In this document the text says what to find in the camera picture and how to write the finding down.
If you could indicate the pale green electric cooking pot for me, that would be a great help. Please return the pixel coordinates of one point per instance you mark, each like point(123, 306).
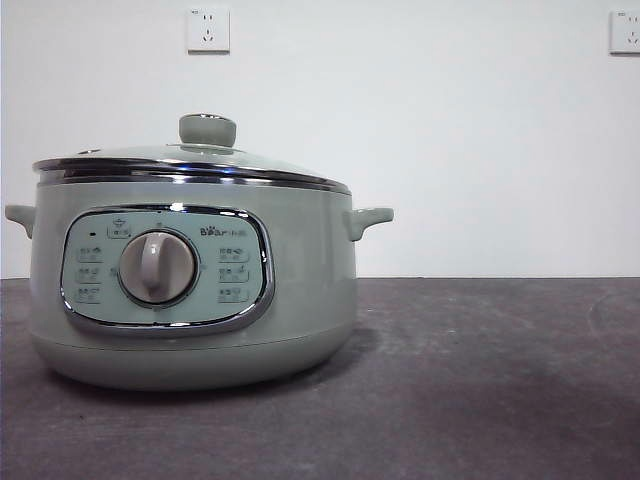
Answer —
point(310, 280)

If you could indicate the white wall socket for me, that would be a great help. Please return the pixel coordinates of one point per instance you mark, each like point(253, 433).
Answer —
point(625, 32)
point(209, 30)

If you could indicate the glass lid with green knob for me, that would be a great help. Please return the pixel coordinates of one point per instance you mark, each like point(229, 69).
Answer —
point(207, 131)

